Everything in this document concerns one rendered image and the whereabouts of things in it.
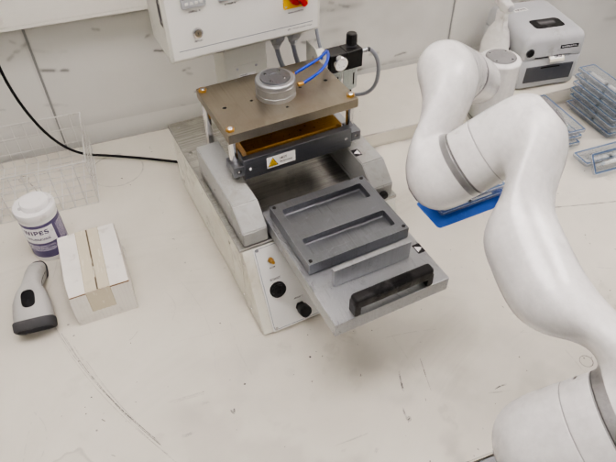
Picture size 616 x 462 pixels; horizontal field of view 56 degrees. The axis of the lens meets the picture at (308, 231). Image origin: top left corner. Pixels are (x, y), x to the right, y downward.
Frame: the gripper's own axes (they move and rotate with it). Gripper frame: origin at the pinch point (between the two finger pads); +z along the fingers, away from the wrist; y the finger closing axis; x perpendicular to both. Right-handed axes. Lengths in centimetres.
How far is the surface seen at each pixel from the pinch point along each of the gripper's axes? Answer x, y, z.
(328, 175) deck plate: 36.0, 4.9, -10.2
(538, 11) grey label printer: -52, 41, -14
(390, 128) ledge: 4.1, 29.7, 3.2
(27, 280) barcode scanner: 100, 13, 0
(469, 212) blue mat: 1.4, -3.5, 7.7
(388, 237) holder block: 37.7, -21.5, -16.0
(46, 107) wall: 87, 69, -5
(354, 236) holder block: 42.4, -17.7, -15.1
